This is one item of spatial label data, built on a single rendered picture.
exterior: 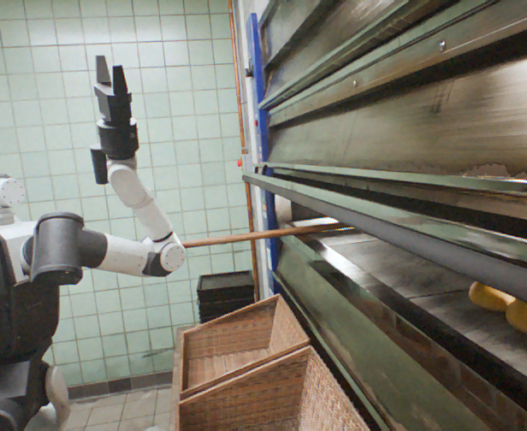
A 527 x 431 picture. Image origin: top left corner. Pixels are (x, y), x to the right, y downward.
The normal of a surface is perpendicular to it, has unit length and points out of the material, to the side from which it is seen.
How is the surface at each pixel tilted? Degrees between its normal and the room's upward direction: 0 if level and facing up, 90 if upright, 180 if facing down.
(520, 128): 70
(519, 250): 78
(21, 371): 45
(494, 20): 90
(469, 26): 90
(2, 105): 90
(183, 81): 90
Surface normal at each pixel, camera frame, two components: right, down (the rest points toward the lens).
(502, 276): -0.98, -0.10
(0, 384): 0.07, -0.61
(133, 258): 0.74, 0.17
